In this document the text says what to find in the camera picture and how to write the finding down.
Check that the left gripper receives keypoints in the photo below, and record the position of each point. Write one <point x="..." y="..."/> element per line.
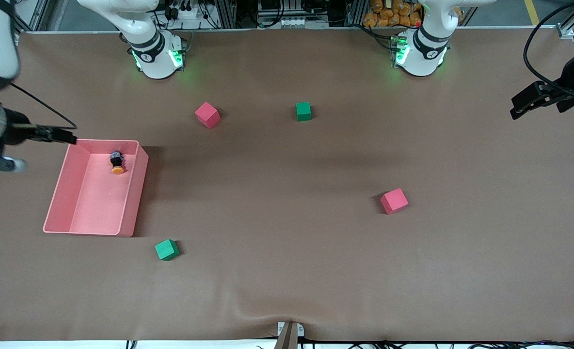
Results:
<point x="569" y="77"/>

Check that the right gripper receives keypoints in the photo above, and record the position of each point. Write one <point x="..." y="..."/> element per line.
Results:
<point x="16" y="132"/>

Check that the orange push button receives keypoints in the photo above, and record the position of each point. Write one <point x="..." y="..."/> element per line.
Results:
<point x="117" y="169"/>

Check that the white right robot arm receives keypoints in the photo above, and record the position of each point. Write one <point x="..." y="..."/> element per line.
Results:
<point x="153" y="58"/>

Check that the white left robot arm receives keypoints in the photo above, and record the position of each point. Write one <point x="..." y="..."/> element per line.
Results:
<point x="425" y="53"/>

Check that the pink plastic bin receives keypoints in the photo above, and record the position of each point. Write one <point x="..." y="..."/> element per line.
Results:
<point x="98" y="194"/>

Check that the pink foam cube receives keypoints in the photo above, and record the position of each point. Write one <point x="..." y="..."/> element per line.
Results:
<point x="393" y="201"/>
<point x="207" y="115"/>

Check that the orange packaged goods pile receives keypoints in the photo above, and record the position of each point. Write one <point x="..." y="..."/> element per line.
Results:
<point x="389" y="17"/>

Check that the green foam cube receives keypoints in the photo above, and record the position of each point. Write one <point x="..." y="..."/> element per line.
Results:
<point x="167" y="250"/>
<point x="303" y="111"/>

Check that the white power strip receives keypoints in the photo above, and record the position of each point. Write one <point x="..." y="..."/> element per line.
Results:
<point x="185" y="13"/>

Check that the white terminal block device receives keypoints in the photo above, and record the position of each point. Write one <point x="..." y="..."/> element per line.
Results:
<point x="301" y="22"/>

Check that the brown table cover mat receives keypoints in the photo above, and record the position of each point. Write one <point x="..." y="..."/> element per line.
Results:
<point x="287" y="271"/>

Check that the metal clamp bracket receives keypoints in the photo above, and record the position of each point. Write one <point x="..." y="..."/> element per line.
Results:
<point x="287" y="337"/>

